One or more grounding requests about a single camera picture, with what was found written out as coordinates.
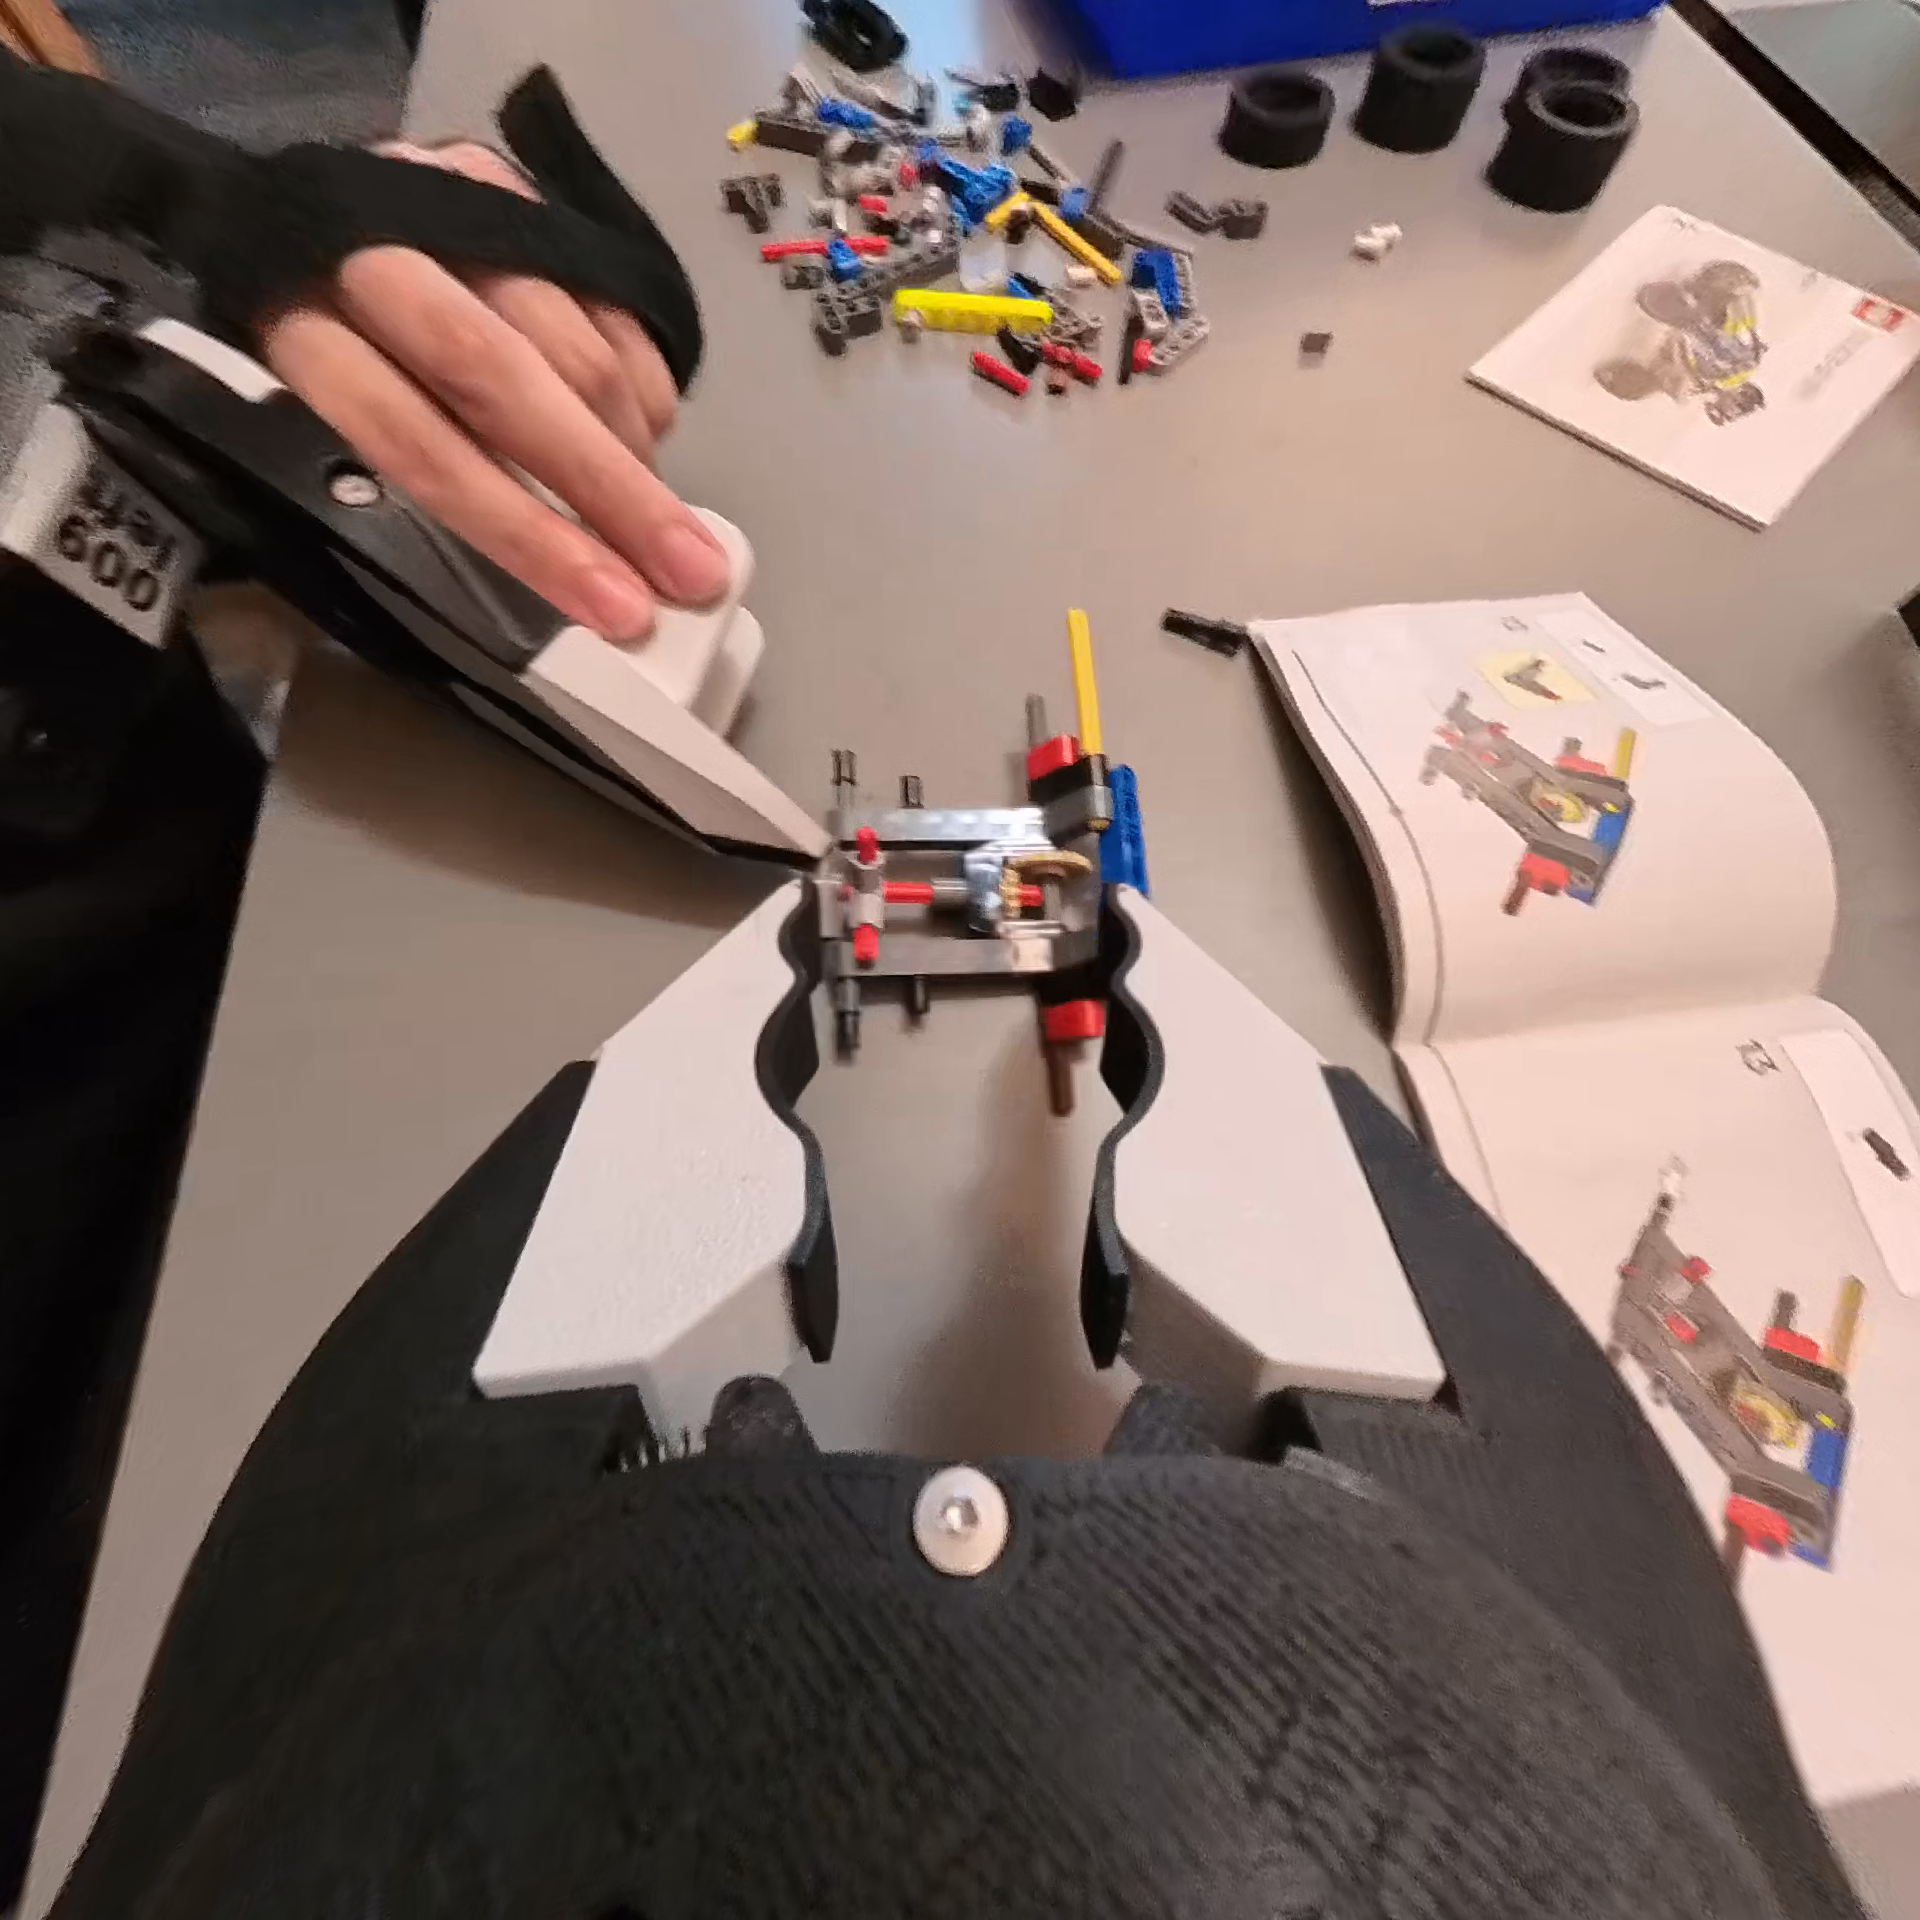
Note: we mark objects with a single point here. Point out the person's dark clothing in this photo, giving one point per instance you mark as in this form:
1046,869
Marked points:
105,1125

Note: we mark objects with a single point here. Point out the small white leaflet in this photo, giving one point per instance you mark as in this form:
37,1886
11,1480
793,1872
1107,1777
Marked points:
1694,369

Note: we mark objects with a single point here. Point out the blue plastic bin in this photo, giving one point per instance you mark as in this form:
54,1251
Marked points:
1320,30

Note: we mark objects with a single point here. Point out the black lego pin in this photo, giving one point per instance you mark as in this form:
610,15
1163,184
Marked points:
1203,629

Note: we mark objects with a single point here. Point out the person's left hand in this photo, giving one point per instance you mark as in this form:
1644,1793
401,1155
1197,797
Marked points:
481,389

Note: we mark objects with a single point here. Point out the pile of loose lego pieces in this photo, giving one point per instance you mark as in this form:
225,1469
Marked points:
961,240

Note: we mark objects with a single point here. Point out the black rubber lego tire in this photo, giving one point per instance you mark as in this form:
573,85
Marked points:
1560,149
856,30
1417,82
1276,120
1574,63

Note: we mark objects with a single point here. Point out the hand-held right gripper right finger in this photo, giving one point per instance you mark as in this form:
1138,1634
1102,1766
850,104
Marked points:
1260,1200

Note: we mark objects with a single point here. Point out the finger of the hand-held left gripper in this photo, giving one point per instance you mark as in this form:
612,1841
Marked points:
661,734
585,769

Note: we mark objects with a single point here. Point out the grey lego chassis assembly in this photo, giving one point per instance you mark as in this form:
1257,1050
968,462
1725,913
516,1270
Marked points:
961,833

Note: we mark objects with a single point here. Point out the person's left forearm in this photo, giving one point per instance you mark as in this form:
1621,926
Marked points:
105,165

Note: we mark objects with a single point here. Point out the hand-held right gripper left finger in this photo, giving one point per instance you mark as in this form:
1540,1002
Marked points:
644,1200

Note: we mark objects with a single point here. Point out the open lego instruction booklet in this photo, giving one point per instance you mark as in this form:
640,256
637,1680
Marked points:
1650,930

